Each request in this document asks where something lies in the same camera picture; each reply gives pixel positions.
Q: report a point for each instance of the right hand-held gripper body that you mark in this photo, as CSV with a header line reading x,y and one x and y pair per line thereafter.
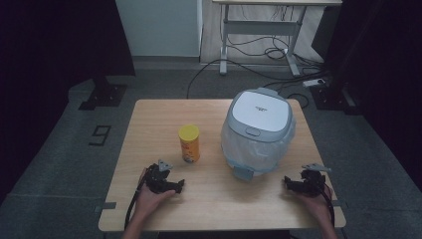
x,y
313,181

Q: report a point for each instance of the black stand base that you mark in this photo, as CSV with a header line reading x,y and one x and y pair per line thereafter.
x,y
335,98
103,94

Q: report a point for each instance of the white metal-framed desk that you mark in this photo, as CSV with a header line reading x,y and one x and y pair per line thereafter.
x,y
262,27

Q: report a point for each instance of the yellow snack can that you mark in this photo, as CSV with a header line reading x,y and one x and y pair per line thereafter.
x,y
189,146

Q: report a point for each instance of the white power strip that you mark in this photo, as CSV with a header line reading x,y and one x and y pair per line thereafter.
x,y
313,82

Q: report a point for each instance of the white wall panel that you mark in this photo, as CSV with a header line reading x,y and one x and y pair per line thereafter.
x,y
159,26

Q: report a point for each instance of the person's right hand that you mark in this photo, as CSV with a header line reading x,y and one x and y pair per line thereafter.
x,y
315,205

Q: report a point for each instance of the grey lidded trash bin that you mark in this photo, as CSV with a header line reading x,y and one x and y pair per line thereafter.
x,y
260,111

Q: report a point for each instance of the white plastic bin liner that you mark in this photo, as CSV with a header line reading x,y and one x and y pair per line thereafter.
x,y
249,149

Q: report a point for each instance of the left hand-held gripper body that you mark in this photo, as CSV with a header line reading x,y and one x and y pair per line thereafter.
x,y
156,179

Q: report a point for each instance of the person's left hand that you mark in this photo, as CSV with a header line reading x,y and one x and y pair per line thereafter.
x,y
149,202

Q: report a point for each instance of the grey tape strip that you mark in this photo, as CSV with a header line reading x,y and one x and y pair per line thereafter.
x,y
106,206
340,203

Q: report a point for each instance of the black curtain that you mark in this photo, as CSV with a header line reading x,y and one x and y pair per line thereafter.
x,y
388,66
49,66

